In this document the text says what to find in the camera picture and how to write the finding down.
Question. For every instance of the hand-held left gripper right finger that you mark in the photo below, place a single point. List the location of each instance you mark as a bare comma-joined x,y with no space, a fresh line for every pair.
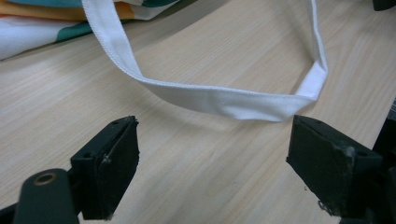
323,168

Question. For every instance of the white tote bag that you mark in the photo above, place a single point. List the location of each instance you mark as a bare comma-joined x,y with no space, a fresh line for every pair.
218,100

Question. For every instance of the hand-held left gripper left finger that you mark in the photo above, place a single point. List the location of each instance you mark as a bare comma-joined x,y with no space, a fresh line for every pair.
109,174

